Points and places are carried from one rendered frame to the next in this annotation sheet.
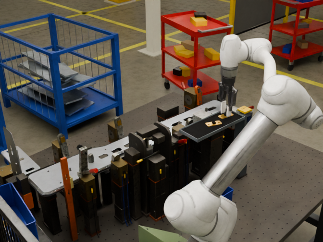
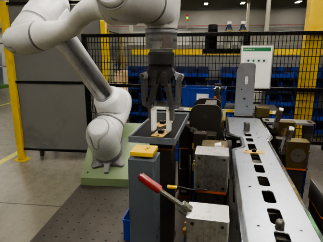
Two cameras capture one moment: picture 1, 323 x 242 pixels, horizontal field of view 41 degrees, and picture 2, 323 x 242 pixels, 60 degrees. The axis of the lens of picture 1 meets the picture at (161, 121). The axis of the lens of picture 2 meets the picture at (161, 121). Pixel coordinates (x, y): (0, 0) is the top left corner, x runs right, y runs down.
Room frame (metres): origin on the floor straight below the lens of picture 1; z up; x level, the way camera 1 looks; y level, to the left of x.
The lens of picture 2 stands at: (2.75, -0.86, 1.40)
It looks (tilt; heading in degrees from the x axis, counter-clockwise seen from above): 14 degrees down; 142
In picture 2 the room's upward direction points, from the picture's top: straight up
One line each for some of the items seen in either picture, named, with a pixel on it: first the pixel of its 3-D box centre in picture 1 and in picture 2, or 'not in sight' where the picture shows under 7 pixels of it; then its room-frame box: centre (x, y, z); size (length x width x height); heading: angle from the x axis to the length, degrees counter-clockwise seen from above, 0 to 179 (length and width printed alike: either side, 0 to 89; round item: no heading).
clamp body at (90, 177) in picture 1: (91, 206); not in sight; (1.68, 0.36, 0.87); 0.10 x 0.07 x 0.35; 40
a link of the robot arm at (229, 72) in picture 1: (229, 70); (161, 41); (2.10, -0.36, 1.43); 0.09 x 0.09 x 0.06
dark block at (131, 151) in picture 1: (133, 185); not in sight; (1.81, 0.15, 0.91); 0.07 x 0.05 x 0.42; 40
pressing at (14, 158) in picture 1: (14, 161); (244, 89); (1.66, 0.68, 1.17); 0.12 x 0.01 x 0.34; 40
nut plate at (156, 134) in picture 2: (225, 114); (161, 131); (2.10, -0.36, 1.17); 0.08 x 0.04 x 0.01; 123
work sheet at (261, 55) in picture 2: not in sight; (255, 67); (1.54, 0.96, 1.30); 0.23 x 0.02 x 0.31; 40
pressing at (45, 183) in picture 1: (143, 138); (256, 154); (2.14, 0.11, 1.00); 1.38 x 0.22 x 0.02; 130
